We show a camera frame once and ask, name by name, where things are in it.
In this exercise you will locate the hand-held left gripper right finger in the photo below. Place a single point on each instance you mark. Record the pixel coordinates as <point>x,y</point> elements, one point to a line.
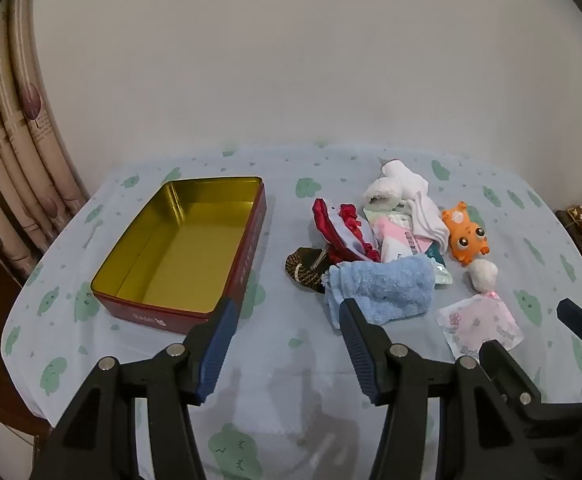
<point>360,350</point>

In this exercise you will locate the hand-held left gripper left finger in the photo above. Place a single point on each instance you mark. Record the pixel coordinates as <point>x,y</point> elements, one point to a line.
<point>216,350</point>

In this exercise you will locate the pink floral packet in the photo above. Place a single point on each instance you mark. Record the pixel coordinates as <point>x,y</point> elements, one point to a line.
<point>476,325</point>

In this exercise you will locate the light blue towel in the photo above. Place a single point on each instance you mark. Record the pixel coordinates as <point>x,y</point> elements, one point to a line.
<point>386,285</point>

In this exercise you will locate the white fluffy ball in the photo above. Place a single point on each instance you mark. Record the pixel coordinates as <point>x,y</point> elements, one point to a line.
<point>482,275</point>

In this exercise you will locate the green white packet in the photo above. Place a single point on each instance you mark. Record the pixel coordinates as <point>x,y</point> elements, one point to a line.
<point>441,272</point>

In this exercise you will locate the red tin box gold interior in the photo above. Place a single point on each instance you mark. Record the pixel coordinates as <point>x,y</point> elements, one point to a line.
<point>181,240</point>

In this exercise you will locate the pink white tissue packet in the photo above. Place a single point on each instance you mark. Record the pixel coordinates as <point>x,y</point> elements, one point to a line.
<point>396,240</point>

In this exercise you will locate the red trimmed white cloth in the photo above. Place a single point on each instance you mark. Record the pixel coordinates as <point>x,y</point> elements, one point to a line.
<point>323,220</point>

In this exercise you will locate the orange squishy animal toy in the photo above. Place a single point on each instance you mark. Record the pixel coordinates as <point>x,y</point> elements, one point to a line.
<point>463,232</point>

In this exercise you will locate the white knit sock red trim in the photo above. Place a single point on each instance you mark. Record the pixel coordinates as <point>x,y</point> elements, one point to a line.
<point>428,220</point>

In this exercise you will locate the white fuzzy sock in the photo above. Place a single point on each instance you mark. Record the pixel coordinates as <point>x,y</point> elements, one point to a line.
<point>383,192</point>

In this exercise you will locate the cloud print bed sheet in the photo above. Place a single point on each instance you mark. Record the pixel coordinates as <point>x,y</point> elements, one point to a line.
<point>281,360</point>

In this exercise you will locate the beige printed curtain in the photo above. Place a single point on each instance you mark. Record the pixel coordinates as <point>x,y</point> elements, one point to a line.
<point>16,135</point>

